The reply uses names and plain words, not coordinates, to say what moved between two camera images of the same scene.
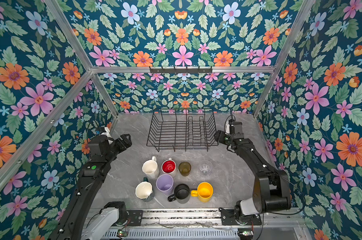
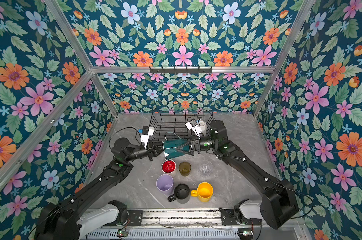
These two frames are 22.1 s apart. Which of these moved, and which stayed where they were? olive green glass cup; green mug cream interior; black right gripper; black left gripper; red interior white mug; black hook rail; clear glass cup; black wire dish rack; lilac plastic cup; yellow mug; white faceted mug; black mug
Moved: black left gripper; white faceted mug; green mug cream interior; black right gripper
Stayed: olive green glass cup; red interior white mug; black wire dish rack; clear glass cup; lilac plastic cup; black mug; yellow mug; black hook rail
